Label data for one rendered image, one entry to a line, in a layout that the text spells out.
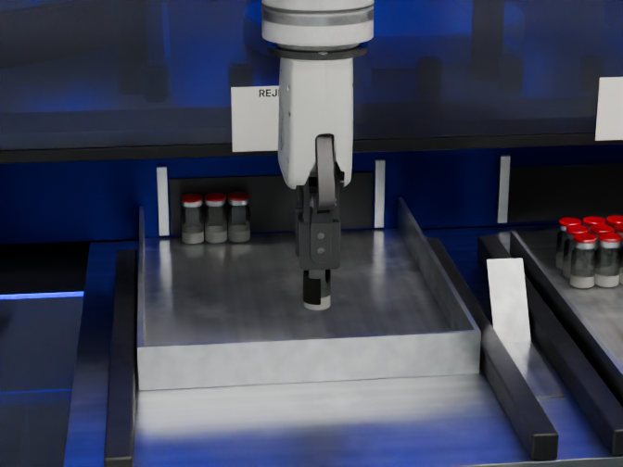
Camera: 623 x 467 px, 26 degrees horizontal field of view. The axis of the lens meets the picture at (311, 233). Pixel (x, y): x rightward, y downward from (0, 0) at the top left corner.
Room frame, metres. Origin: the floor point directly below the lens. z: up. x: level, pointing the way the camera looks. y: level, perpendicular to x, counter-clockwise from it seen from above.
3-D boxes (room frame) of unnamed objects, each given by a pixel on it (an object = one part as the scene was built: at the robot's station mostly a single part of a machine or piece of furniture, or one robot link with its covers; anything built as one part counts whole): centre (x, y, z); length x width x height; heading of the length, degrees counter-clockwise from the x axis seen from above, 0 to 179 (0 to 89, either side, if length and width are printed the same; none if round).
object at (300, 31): (1.01, 0.00, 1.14); 0.09 x 0.08 x 0.03; 6
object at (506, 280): (0.97, -0.17, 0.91); 0.14 x 0.03 x 0.06; 6
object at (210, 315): (1.10, 0.02, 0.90); 0.34 x 0.26 x 0.04; 7
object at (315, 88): (1.01, 0.00, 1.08); 0.10 x 0.07 x 0.11; 6
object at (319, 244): (0.98, -0.01, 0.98); 0.03 x 0.03 x 0.07; 6
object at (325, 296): (1.01, 0.00, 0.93); 0.02 x 0.02 x 0.04
